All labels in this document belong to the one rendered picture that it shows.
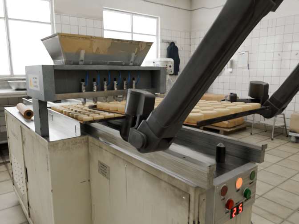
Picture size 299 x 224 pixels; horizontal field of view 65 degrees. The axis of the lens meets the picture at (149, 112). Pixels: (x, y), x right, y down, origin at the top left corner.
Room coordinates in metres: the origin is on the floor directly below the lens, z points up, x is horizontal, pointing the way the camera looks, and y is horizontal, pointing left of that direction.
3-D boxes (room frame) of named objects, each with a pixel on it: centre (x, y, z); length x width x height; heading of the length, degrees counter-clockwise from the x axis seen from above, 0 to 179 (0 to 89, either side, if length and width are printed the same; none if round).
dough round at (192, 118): (0.62, -0.12, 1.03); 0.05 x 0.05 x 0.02
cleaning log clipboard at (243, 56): (4.98, -1.93, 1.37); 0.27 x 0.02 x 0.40; 37
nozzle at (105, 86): (1.26, 0.23, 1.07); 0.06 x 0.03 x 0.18; 39
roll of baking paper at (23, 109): (1.71, 0.92, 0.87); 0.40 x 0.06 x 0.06; 35
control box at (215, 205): (0.69, -0.27, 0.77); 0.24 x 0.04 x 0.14; 129
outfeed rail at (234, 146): (1.55, 0.24, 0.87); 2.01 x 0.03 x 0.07; 39
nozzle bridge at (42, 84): (1.37, 0.28, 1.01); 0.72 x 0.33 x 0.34; 129
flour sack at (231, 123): (4.54, -1.52, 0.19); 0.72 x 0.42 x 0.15; 131
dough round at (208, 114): (0.66, -0.17, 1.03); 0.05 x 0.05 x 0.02
